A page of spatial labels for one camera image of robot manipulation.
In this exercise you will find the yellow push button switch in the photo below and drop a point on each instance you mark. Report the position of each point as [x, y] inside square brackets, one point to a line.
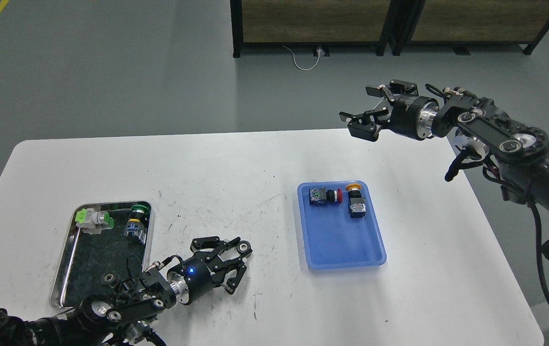
[357, 208]

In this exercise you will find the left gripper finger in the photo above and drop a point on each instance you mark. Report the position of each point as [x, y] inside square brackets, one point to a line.
[213, 246]
[229, 273]

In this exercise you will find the red push button switch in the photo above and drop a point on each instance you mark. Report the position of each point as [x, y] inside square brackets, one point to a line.
[322, 196]

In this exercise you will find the white green push button switch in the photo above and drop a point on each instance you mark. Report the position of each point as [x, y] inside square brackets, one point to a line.
[93, 222]

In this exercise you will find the wooden cabinet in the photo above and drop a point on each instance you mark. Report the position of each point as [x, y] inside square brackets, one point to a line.
[461, 24]
[312, 23]

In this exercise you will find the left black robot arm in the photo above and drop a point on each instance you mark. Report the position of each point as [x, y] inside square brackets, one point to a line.
[125, 317]

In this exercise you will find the right wooden cabinet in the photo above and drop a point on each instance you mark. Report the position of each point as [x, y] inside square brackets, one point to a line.
[461, 24]

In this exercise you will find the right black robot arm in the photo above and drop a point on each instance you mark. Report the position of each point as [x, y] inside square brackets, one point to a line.
[511, 154]

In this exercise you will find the blue plastic tray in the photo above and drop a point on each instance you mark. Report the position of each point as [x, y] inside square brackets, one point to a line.
[334, 240]

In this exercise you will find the left wooden cabinet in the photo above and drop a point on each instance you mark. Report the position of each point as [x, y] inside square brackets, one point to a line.
[312, 23]

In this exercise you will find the silver metal tray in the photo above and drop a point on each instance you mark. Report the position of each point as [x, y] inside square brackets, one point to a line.
[86, 258]

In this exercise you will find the floor power socket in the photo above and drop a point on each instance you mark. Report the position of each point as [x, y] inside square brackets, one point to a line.
[321, 52]

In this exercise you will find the black gear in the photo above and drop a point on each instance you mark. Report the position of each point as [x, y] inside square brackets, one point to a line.
[110, 279]
[244, 248]

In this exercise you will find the green black push button switch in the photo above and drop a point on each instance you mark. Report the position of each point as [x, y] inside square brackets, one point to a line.
[136, 227]

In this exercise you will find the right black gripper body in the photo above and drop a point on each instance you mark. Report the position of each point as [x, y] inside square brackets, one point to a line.
[413, 117]

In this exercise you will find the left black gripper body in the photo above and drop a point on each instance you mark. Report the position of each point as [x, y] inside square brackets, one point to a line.
[193, 278]

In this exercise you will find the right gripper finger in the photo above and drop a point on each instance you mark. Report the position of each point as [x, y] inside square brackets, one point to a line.
[366, 125]
[393, 90]

